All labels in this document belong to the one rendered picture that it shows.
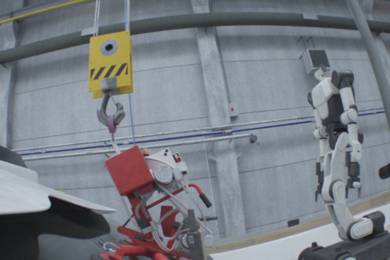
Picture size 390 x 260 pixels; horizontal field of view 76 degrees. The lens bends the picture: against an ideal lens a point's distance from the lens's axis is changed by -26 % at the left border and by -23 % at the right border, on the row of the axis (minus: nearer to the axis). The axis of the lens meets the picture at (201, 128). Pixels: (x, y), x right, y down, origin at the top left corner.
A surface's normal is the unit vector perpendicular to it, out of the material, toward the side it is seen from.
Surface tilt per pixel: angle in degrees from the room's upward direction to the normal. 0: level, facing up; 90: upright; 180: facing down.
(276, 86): 90
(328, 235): 90
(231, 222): 90
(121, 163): 90
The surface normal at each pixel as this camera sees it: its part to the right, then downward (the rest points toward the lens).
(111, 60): 0.07, -0.24
